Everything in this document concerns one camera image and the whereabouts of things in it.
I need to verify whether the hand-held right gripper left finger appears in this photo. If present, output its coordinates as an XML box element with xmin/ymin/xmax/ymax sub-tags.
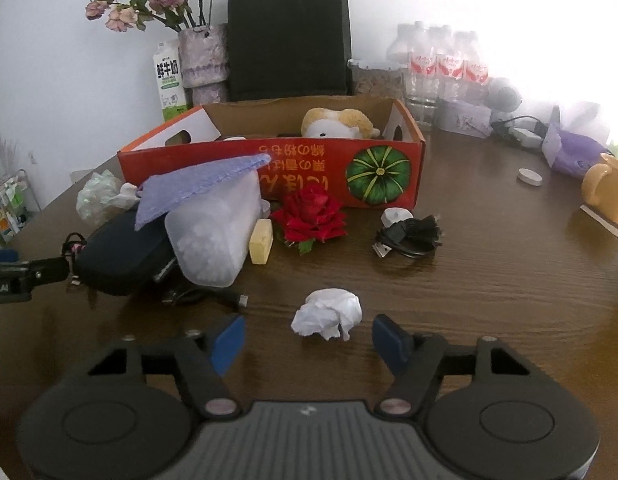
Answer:
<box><xmin>88</xmin><ymin>313</ymin><xmax>247</xmax><ymax>419</ymax></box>

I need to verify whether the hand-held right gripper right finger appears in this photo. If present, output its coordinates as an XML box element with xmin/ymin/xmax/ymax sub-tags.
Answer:
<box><xmin>372</xmin><ymin>313</ymin><xmax>533</xmax><ymax>419</ymax></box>

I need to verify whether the thin black usb cable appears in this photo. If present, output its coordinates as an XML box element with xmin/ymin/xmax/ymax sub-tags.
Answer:
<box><xmin>159</xmin><ymin>282</ymin><xmax>250</xmax><ymax>309</ymax></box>

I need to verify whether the white paper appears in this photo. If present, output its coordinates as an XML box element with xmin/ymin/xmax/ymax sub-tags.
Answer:
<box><xmin>290</xmin><ymin>288</ymin><xmax>364</xmax><ymax>343</ymax></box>

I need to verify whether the black zip pouch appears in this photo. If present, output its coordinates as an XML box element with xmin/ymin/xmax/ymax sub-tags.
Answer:
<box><xmin>76</xmin><ymin>212</ymin><xmax>178</xmax><ymax>297</ymax></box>

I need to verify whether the white tissue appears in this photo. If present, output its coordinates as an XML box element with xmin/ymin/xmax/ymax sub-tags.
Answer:
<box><xmin>76</xmin><ymin>169</ymin><xmax>140</xmax><ymax>226</ymax></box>

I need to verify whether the translucent cotton swab container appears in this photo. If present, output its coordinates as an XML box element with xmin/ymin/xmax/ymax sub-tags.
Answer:
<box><xmin>164</xmin><ymin>175</ymin><xmax>262</xmax><ymax>290</ymax></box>

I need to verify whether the black charger cable bundle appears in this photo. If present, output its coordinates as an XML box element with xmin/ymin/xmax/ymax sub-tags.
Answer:
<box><xmin>373</xmin><ymin>213</ymin><xmax>444</xmax><ymax>261</ymax></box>

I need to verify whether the purple cloth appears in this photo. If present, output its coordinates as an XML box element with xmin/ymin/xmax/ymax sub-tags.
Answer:
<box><xmin>135</xmin><ymin>152</ymin><xmax>272</xmax><ymax>232</ymax></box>

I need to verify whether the red cardboard box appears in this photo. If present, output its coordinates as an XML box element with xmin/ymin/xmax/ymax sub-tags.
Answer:
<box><xmin>117</xmin><ymin>96</ymin><xmax>426</xmax><ymax>211</ymax></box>

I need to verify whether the brown wooden desktop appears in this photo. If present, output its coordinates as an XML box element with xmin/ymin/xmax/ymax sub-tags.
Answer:
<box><xmin>0</xmin><ymin>95</ymin><xmax>618</xmax><ymax>480</ymax></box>

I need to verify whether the yellow eraser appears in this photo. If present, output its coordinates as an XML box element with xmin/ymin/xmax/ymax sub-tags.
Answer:
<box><xmin>249</xmin><ymin>218</ymin><xmax>275</xmax><ymax>265</ymax></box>

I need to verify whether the red artificial rose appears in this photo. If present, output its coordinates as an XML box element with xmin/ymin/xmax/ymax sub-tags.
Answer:
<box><xmin>270</xmin><ymin>183</ymin><xmax>349</xmax><ymax>256</ymax></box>

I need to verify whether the white green milk carton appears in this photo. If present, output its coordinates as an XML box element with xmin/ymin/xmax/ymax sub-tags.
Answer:
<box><xmin>153</xmin><ymin>41</ymin><xmax>188</xmax><ymax>122</ymax></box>

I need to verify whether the white yellow plush toy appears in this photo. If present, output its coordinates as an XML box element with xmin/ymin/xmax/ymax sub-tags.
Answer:
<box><xmin>301</xmin><ymin>107</ymin><xmax>382</xmax><ymax>140</ymax></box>

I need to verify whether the white printed tin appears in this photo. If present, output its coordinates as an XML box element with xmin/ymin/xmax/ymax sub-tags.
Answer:
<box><xmin>434</xmin><ymin>100</ymin><xmax>494</xmax><ymax>139</ymax></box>

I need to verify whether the clear drinking glass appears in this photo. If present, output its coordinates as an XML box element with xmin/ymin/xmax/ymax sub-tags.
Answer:
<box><xmin>405</xmin><ymin>74</ymin><xmax>440</xmax><ymax>129</ymax></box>

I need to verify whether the white paper strip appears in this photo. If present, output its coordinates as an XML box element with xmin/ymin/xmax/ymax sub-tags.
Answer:
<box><xmin>580</xmin><ymin>204</ymin><xmax>618</xmax><ymax>241</ymax></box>

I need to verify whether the clear container of seeds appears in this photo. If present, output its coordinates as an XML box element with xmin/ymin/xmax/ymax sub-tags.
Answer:
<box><xmin>348</xmin><ymin>59</ymin><xmax>408</xmax><ymax>99</ymax></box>

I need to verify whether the mottled purple vase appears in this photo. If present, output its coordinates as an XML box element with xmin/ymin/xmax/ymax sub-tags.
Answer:
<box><xmin>179</xmin><ymin>24</ymin><xmax>230</xmax><ymax>109</ymax></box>

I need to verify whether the yellow mug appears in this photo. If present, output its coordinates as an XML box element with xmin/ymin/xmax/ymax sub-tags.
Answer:
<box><xmin>581</xmin><ymin>152</ymin><xmax>618</xmax><ymax>227</ymax></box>

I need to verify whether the purple tissue pack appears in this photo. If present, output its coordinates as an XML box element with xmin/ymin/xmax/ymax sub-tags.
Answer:
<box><xmin>543</xmin><ymin>104</ymin><xmax>614</xmax><ymax>179</ymax></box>

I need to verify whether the group of clear water bottles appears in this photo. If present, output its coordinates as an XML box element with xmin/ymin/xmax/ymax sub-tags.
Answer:
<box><xmin>386</xmin><ymin>21</ymin><xmax>491</xmax><ymax>104</ymax></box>

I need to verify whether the black paper bag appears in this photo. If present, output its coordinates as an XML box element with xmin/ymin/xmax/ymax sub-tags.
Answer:
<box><xmin>227</xmin><ymin>0</ymin><xmax>353</xmax><ymax>104</ymax></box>

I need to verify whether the wire rack with sachets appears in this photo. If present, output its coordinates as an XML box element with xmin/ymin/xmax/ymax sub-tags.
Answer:
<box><xmin>0</xmin><ymin>169</ymin><xmax>42</xmax><ymax>251</ymax></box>

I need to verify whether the white round camera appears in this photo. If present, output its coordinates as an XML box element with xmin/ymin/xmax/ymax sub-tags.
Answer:
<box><xmin>489</xmin><ymin>77</ymin><xmax>524</xmax><ymax>111</ymax></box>

